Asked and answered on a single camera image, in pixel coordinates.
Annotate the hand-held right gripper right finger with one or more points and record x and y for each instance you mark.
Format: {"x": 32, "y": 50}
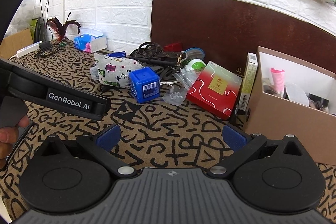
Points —
{"x": 233, "y": 137}

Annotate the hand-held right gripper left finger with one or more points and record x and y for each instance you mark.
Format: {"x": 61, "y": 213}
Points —
{"x": 109, "y": 136}

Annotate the brown cardboard storage box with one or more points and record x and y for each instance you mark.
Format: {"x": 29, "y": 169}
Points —
{"x": 273, "y": 129}

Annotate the blue tape roll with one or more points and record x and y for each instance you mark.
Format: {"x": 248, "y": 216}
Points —
{"x": 144, "y": 82}

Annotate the white printed cloth pouch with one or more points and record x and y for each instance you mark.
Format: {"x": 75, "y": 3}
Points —
{"x": 115, "y": 69}

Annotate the clear plastic adhesive hook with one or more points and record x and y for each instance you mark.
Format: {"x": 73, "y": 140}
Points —
{"x": 173, "y": 96}

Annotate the white green round container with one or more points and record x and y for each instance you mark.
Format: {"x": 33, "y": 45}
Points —
{"x": 195, "y": 66}

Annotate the clear container with blue rim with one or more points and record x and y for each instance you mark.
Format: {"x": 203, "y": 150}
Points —
{"x": 195, "y": 52}

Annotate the person's left hand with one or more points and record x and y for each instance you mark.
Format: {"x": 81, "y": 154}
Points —
{"x": 6, "y": 138}

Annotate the white power strip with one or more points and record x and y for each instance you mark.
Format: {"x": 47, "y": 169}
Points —
{"x": 27, "y": 49}

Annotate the red patterned gift box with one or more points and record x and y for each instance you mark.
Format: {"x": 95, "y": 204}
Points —
{"x": 210, "y": 98}

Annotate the plain cardboard carton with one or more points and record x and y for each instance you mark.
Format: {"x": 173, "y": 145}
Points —
{"x": 15, "y": 41}

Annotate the tan letter print blanket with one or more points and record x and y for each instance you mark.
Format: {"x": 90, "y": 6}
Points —
{"x": 162, "y": 119}

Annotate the white yellow medicine box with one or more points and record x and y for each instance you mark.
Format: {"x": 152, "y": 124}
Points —
{"x": 249, "y": 77}

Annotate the dark red feather toy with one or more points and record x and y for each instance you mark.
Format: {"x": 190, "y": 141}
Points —
{"x": 61, "y": 27}

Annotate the blue tissue pack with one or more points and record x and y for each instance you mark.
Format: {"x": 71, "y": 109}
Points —
{"x": 88, "y": 43}

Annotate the pink plastic item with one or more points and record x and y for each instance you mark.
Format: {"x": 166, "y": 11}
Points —
{"x": 277, "y": 79}

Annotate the clear plastic packet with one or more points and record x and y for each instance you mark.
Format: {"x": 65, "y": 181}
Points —
{"x": 185, "y": 78}

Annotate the white round item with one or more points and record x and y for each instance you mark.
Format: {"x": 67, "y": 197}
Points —
{"x": 298, "y": 95}

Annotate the blue white small packet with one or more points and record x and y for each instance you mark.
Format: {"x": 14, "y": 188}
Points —
{"x": 117, "y": 54}

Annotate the black belt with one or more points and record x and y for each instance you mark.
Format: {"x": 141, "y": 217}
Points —
{"x": 165, "y": 73}

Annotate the black rounded object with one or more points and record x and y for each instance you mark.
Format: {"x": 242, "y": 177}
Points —
{"x": 11, "y": 1}

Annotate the black small item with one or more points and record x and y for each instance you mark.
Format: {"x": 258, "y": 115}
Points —
{"x": 319, "y": 100}

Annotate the small red box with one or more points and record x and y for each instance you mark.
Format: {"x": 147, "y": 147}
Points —
{"x": 173, "y": 47}

